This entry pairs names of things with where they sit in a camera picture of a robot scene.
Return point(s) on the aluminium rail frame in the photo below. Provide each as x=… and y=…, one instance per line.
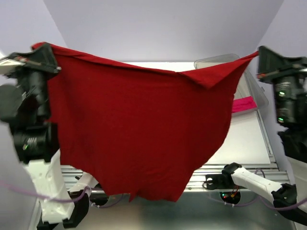
x=87, y=192

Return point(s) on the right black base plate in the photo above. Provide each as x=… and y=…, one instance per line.
x=218, y=181

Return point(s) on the dark red t shirt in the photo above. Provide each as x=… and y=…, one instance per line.
x=140, y=131

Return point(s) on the pink rolled t shirt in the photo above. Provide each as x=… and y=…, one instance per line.
x=243, y=104

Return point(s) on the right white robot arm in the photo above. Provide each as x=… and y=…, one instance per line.
x=294, y=140

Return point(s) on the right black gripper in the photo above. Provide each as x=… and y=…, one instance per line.
x=270, y=64

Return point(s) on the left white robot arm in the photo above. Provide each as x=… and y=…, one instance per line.
x=46, y=177

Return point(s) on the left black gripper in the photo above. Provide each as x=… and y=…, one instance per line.
x=44, y=58

